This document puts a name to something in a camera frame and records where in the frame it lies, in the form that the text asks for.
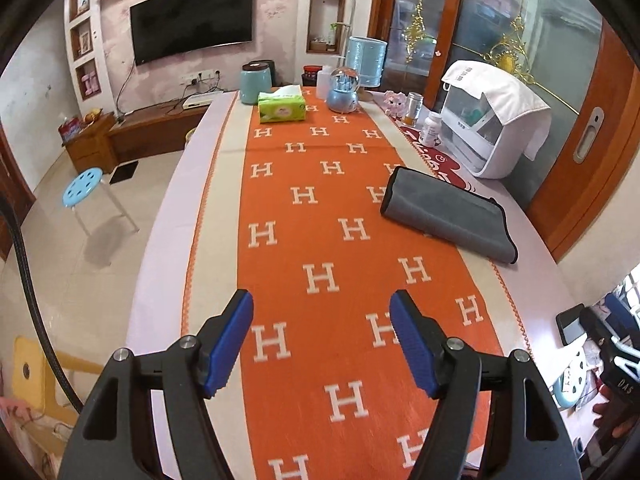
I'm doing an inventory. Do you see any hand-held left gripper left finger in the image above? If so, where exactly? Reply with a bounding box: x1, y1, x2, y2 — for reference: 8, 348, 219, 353
60, 289, 255, 480

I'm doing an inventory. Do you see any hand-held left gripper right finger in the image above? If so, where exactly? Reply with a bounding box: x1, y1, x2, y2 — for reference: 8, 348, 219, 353
389, 289, 583, 480

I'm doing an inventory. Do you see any grey towel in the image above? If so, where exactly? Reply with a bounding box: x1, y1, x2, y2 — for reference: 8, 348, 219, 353
380, 165, 518, 265

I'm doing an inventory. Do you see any white and blue stool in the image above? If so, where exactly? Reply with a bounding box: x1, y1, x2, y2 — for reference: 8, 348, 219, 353
550, 347, 593, 411

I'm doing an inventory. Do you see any black smartphone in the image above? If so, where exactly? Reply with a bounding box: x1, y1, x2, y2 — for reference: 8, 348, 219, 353
555, 303, 587, 347

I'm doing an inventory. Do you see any orange patterned table runner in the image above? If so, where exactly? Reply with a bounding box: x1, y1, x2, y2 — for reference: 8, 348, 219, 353
182, 86, 532, 480

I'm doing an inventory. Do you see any red printed white mat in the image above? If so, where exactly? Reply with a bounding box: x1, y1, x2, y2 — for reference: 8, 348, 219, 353
396, 119, 501, 201

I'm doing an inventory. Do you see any blue round stool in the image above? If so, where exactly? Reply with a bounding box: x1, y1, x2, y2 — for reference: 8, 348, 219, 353
62, 167, 140, 237

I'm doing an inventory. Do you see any white pill bottle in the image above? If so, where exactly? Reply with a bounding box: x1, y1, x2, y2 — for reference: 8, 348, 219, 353
419, 111, 444, 148

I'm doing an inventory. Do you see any white countertop sterilizer cabinet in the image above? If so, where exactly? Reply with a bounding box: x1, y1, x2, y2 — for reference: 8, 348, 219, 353
440, 77, 538, 180

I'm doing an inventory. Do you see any wooden television cabinet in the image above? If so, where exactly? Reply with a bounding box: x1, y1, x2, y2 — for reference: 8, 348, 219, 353
62, 91, 238, 173

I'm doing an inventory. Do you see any small glass jar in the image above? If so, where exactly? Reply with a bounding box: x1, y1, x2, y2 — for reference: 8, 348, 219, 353
404, 92, 424, 126

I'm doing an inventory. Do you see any green tissue box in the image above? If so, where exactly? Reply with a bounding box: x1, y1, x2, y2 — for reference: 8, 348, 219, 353
257, 85, 307, 125

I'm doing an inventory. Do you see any pink plush toy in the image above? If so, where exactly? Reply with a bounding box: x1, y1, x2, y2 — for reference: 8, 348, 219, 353
381, 90, 410, 119

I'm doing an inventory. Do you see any white set-top box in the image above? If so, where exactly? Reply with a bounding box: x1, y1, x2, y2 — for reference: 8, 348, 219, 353
182, 92, 224, 110

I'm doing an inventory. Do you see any teal canister with dark lid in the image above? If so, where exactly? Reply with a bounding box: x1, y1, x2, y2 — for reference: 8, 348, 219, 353
240, 60, 277, 106

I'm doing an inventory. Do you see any blue snow globe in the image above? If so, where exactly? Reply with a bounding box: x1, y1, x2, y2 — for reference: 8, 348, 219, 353
327, 67, 361, 113

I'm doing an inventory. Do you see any red snack package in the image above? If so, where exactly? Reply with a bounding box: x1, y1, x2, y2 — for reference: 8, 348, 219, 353
58, 117, 83, 143

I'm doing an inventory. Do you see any translucent white plastic bottle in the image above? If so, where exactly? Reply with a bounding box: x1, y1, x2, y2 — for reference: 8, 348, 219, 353
316, 66, 335, 101

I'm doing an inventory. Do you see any light blue cylindrical container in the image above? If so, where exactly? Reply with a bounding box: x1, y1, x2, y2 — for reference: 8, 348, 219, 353
345, 36, 388, 95

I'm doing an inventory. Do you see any wooden framed glass sliding door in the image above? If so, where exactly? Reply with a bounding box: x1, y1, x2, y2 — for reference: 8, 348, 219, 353
367, 0, 640, 263

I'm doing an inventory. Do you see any gold door ornament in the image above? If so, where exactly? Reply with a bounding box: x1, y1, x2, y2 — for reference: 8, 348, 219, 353
402, 0, 583, 116

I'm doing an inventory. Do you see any black braided cable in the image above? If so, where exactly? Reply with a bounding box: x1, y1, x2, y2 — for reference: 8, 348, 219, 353
0, 195, 86, 413

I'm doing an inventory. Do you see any silver door handle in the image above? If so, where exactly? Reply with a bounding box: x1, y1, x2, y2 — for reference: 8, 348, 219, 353
572, 106, 605, 164

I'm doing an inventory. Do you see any white wall power socket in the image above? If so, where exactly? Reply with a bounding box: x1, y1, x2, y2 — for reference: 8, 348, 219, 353
180, 68, 222, 86

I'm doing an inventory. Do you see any black wall television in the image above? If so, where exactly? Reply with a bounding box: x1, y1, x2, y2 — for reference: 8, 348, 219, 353
129, 0, 255, 66

